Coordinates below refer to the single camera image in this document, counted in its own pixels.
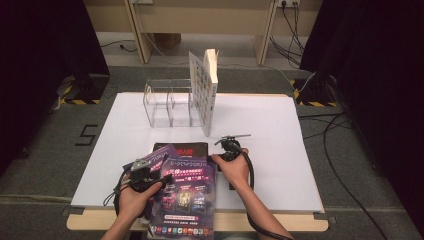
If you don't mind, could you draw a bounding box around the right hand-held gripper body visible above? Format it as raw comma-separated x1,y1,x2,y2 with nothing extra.
214,133,252,162

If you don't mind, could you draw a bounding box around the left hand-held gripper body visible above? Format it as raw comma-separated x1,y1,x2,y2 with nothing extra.
129,158,164,194

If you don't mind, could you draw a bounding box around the purple glossy magazine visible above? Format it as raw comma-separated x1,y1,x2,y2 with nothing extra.
147,154,218,240
122,143,181,176

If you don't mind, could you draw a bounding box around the thick white picture-grid book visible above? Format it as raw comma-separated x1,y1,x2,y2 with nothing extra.
188,48,219,138

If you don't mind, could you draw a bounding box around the clear acrylic book rack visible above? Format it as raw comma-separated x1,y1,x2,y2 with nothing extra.
143,78,204,129

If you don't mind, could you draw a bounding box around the person's right hand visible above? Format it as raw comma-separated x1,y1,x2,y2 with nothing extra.
211,148,251,191

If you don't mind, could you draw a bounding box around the person's left hand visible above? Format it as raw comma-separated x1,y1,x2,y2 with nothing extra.
118,181,164,220

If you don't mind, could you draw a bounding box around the white table sheet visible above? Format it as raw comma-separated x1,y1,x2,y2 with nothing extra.
70,92,325,214

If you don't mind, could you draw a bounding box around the light wooden table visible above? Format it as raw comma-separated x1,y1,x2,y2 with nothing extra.
66,93,329,233

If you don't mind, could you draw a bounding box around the yellow-black hazard tape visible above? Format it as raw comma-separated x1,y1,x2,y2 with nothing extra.
289,79,338,108
59,84,101,106

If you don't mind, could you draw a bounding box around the black stand base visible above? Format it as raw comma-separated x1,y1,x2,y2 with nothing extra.
294,78,338,104
64,73,111,101

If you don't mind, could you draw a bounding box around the beige wooden desk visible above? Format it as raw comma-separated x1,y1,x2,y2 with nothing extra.
83,0,324,66

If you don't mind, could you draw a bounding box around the black curtain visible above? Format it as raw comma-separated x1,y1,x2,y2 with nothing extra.
0,0,111,176
299,0,424,231

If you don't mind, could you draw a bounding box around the long black floor cable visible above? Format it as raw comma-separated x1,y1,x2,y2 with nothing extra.
298,111,389,240

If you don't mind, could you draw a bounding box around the thin white cable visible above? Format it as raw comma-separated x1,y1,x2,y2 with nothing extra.
143,31,318,93

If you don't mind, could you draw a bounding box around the black floor cable with plug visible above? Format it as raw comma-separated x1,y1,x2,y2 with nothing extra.
99,39,138,54

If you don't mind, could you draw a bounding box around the black cable bundle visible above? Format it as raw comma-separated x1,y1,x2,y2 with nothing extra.
269,3,306,68

